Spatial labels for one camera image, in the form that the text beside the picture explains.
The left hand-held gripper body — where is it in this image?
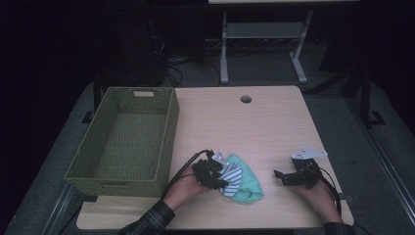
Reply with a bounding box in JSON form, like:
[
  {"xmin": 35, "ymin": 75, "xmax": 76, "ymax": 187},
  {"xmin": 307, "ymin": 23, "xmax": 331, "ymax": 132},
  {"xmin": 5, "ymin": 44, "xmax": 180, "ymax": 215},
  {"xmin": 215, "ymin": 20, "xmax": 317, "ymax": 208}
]
[{"xmin": 191, "ymin": 149, "xmax": 229, "ymax": 189}]

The tangle of floor cables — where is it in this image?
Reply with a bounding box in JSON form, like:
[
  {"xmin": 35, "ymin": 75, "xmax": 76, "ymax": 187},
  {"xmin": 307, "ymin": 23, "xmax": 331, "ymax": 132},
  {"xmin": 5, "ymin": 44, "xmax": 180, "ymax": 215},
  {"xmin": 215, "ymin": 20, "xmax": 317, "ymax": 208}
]
[{"xmin": 150, "ymin": 34, "xmax": 223, "ymax": 88}]

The white metal stand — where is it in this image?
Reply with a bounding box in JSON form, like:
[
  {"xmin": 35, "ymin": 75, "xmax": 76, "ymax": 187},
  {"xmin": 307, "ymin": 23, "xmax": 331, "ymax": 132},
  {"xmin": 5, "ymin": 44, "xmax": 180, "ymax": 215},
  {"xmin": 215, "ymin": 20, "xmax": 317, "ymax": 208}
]
[{"xmin": 219, "ymin": 10, "xmax": 314, "ymax": 85}]

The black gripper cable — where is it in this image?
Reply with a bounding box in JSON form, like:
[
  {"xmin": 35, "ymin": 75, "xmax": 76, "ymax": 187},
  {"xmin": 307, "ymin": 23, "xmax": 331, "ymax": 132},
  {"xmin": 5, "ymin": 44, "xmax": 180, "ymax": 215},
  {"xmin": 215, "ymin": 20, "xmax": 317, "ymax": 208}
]
[
  {"xmin": 316, "ymin": 165, "xmax": 343, "ymax": 217},
  {"xmin": 161, "ymin": 148, "xmax": 213, "ymax": 201}
]

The person's left hand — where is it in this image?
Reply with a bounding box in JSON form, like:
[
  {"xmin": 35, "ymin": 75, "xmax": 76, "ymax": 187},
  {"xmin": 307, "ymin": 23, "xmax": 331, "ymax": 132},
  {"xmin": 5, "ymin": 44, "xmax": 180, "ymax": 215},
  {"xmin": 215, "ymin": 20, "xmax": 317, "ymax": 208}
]
[{"xmin": 161, "ymin": 173, "xmax": 212, "ymax": 212}]

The person's right hand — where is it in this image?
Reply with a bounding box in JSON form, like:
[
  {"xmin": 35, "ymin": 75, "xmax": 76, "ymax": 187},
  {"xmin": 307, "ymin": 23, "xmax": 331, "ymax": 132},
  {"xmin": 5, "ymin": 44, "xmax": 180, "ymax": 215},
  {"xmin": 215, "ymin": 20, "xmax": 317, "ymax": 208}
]
[{"xmin": 289, "ymin": 180, "xmax": 345, "ymax": 225}]

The green woven basket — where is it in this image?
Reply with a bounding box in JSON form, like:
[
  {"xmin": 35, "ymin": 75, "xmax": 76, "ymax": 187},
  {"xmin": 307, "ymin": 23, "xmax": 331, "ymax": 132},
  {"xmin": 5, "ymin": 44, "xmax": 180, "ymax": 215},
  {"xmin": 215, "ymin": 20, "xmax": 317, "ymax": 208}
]
[{"xmin": 64, "ymin": 86, "xmax": 180, "ymax": 199}]

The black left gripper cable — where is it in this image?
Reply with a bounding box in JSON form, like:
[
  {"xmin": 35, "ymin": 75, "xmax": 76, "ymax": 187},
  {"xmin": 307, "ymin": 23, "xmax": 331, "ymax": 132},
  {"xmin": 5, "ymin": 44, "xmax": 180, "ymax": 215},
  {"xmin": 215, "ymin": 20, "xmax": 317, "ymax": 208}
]
[{"xmin": 161, "ymin": 148, "xmax": 213, "ymax": 201}]

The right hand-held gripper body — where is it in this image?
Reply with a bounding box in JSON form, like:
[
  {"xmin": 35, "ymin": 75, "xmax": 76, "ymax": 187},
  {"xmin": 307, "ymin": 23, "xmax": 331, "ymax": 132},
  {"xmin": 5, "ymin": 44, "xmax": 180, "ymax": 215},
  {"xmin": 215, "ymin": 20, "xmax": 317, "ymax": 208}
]
[{"xmin": 286, "ymin": 147, "xmax": 329, "ymax": 190}]

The black floor stand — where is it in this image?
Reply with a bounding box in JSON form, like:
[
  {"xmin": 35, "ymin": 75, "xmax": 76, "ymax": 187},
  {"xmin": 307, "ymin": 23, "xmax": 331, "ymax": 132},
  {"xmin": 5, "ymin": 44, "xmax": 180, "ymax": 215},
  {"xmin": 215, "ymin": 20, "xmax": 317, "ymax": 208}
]
[
  {"xmin": 357, "ymin": 70, "xmax": 388, "ymax": 129},
  {"xmin": 80, "ymin": 76, "xmax": 103, "ymax": 124}
]

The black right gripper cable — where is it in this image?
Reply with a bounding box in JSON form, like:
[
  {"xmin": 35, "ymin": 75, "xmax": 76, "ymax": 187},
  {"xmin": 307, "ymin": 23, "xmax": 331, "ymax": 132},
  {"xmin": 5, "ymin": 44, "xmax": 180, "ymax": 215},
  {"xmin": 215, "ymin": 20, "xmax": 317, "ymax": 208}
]
[{"xmin": 316, "ymin": 165, "xmax": 343, "ymax": 217}]

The mint green small garment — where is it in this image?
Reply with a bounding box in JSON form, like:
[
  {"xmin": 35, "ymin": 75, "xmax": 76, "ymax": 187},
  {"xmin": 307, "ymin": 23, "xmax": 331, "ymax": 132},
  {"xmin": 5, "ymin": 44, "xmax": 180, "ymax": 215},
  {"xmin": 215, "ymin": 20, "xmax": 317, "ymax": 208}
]
[{"xmin": 218, "ymin": 153, "xmax": 265, "ymax": 206}]

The aluminium floor rail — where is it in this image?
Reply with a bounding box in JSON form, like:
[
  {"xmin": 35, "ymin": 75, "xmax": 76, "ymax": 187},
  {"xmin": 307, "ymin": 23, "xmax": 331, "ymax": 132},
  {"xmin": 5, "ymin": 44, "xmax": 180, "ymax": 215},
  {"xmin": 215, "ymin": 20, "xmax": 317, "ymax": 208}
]
[
  {"xmin": 41, "ymin": 182, "xmax": 83, "ymax": 235},
  {"xmin": 345, "ymin": 96, "xmax": 415, "ymax": 227}
]

